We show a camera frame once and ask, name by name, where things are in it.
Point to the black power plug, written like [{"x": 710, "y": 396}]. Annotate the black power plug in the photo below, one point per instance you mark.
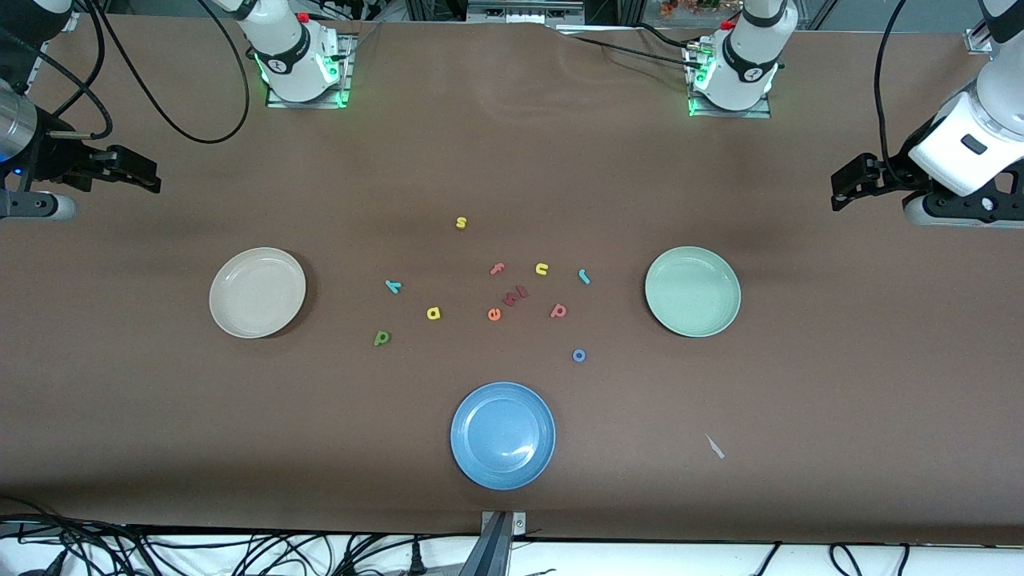
[{"x": 416, "y": 560}]

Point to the small white paper scrap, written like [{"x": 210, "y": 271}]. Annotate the small white paper scrap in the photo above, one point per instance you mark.
[{"x": 714, "y": 446}]

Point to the grey metal rack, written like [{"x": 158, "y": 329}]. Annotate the grey metal rack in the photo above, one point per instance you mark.
[{"x": 520, "y": 12}]

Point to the green letter p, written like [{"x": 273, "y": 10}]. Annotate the green letter p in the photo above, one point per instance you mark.
[{"x": 382, "y": 338}]

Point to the blue plate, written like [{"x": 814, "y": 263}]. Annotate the blue plate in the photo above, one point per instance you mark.
[{"x": 502, "y": 435}]

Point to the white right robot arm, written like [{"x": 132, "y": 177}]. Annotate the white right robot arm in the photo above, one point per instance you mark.
[{"x": 292, "y": 56}]

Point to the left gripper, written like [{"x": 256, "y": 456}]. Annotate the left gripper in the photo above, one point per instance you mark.
[{"x": 894, "y": 170}]

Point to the beige brown plate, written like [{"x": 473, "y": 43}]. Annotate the beige brown plate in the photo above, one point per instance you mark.
[{"x": 258, "y": 293}]

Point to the aluminium corner bracket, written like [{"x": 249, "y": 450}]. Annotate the aluminium corner bracket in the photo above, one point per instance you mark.
[
  {"x": 978, "y": 42},
  {"x": 70, "y": 22}
]

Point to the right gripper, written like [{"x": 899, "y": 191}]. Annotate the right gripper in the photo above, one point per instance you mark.
[{"x": 58, "y": 162}]

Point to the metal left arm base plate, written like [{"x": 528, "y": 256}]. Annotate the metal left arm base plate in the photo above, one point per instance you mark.
[{"x": 720, "y": 114}]

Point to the brown table cloth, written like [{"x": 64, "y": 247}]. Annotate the brown table cloth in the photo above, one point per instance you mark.
[{"x": 160, "y": 416}]

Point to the pink letter p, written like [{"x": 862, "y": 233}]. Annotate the pink letter p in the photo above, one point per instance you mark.
[{"x": 558, "y": 310}]

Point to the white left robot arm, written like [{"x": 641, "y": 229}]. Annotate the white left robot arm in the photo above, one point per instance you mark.
[{"x": 748, "y": 56}]

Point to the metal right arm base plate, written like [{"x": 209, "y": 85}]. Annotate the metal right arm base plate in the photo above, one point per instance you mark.
[{"x": 320, "y": 105}]

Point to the aluminium camera mount profile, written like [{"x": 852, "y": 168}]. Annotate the aluminium camera mount profile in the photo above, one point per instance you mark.
[{"x": 496, "y": 552}]

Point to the orange flower decoration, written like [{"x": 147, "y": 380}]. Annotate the orange flower decoration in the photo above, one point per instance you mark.
[{"x": 688, "y": 6}]

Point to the light green plate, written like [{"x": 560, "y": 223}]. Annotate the light green plate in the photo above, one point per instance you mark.
[{"x": 693, "y": 291}]

